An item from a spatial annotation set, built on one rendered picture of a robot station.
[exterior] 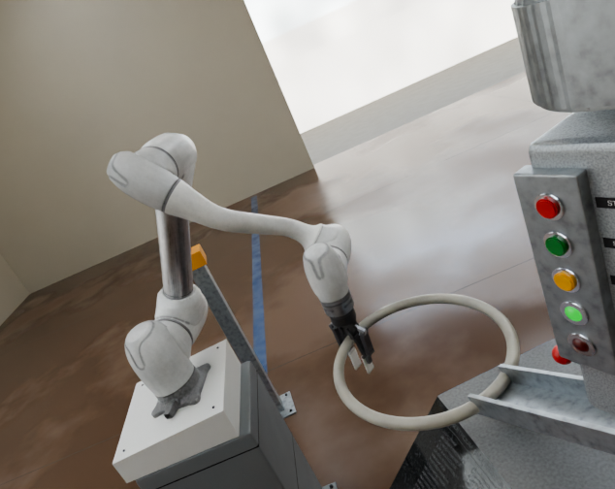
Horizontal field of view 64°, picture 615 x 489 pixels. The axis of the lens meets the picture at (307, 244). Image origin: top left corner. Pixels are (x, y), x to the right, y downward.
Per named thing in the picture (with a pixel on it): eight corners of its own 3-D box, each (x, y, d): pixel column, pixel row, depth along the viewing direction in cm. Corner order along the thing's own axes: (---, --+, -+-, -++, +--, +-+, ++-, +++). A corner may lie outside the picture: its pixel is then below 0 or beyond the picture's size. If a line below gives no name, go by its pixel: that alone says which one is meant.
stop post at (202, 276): (290, 392, 293) (206, 236, 253) (296, 412, 274) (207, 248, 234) (259, 407, 291) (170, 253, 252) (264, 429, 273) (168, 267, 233)
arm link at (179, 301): (150, 350, 174) (175, 311, 193) (194, 358, 173) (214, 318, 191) (123, 143, 134) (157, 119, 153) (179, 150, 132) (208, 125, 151)
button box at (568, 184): (630, 365, 63) (591, 164, 53) (618, 377, 62) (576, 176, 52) (569, 345, 70) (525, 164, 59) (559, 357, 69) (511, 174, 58)
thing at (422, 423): (563, 336, 121) (561, 326, 119) (427, 473, 102) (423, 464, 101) (418, 282, 161) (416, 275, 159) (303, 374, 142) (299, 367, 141)
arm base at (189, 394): (147, 429, 157) (138, 417, 155) (168, 379, 177) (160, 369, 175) (196, 412, 153) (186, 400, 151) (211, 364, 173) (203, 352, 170)
